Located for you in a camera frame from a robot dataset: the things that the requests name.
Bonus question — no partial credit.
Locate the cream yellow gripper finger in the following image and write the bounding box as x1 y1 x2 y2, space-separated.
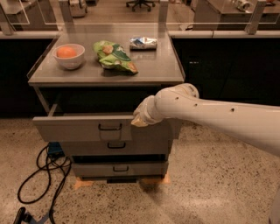
131 115 147 128

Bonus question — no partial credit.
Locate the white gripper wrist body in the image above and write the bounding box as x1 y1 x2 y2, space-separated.
133 95 165 126

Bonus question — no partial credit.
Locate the grey top drawer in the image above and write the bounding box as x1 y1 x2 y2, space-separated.
33 104 181 143

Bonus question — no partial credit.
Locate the grey drawer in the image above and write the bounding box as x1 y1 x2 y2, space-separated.
72 162 168 178
60 140 170 156
33 104 181 143

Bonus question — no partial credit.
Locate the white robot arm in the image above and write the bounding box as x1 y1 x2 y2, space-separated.
133 84 280 224

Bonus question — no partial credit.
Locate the grey middle drawer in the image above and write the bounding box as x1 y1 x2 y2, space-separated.
60 140 170 156

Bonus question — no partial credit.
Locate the grey bottom drawer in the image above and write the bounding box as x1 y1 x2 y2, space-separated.
72 162 168 178

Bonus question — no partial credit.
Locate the grey drawer cabinet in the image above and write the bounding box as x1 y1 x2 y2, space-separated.
29 24 185 181

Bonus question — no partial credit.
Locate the silver blue snack bag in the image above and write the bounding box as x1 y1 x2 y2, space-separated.
129 37 158 50

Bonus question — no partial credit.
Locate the green chip bag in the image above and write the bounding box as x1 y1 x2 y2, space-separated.
93 40 138 74

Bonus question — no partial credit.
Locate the blue power box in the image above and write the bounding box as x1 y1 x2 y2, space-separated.
47 142 64 156

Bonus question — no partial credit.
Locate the white bowl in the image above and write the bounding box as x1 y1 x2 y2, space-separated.
52 44 85 70

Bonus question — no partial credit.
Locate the orange fruit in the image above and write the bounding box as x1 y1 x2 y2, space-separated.
57 46 77 58

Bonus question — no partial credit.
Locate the black office chair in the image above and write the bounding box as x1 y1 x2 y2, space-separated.
126 0 156 12

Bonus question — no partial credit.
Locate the grey background appliance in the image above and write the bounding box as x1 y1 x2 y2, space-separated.
69 0 88 18

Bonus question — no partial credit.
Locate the black plug on floor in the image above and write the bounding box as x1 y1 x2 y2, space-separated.
13 206 32 224

